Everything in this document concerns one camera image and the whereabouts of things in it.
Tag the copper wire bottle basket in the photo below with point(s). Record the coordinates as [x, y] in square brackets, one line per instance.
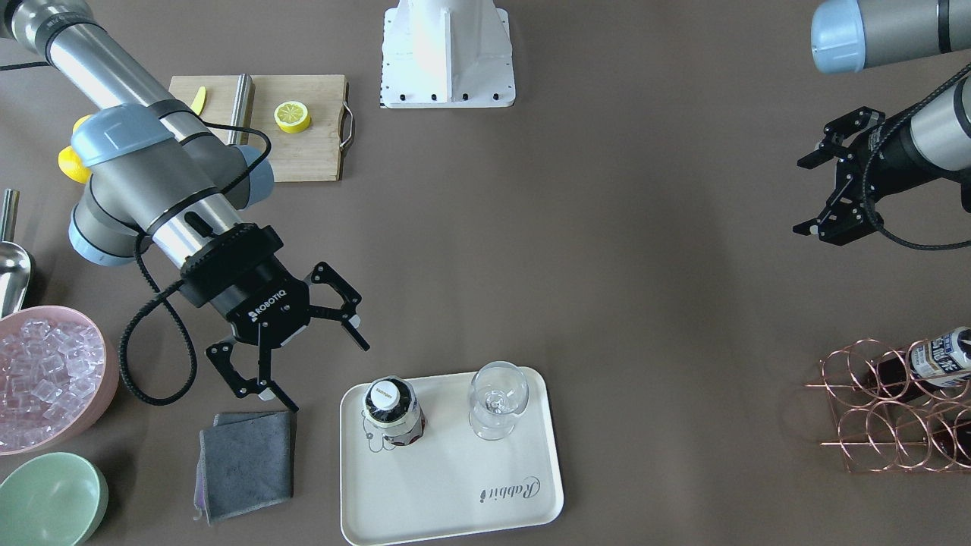
[874, 431]

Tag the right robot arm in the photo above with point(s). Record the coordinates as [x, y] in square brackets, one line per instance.
[160, 177]

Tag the grey folded cloth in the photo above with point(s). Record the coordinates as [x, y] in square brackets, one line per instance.
[246, 462]

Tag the yellow lemon lower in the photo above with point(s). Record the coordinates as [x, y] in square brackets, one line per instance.
[71, 165]

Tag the yellow lemon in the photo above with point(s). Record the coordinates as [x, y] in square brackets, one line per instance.
[79, 122]
[71, 165]

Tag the cream rabbit tray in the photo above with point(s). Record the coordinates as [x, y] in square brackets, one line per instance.
[449, 482]

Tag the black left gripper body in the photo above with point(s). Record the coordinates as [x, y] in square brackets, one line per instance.
[889, 155]

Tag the half lemon slice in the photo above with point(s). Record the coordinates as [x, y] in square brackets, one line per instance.
[292, 117]

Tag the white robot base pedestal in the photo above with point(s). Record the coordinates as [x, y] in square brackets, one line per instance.
[447, 54]

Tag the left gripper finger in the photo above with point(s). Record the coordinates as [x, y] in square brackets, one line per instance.
[815, 159]
[808, 228]

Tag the clear wine glass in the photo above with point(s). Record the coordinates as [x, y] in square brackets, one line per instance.
[498, 396]

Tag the yellow plastic knife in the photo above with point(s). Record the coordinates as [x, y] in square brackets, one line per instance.
[199, 100]

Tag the green bowl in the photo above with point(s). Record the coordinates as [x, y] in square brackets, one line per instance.
[54, 499]

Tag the steel cylinder muddler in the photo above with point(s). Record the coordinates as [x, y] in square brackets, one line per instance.
[241, 110]

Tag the pink bowl with ice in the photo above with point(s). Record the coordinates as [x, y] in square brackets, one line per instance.
[59, 374]

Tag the steel ice scoop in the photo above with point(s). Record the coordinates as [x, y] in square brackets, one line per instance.
[16, 263]

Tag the tea bottle white cap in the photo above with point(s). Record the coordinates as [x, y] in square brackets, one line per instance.
[392, 414]

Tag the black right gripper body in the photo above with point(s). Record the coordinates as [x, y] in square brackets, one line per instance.
[262, 303]

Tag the yellow lemon upper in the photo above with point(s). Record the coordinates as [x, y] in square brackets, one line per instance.
[79, 122]

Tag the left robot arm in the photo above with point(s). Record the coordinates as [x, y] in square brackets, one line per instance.
[850, 37]

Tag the wooden cutting board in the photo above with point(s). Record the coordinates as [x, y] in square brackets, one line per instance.
[313, 155]

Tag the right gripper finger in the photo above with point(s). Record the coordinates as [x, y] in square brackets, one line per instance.
[351, 324]
[269, 390]

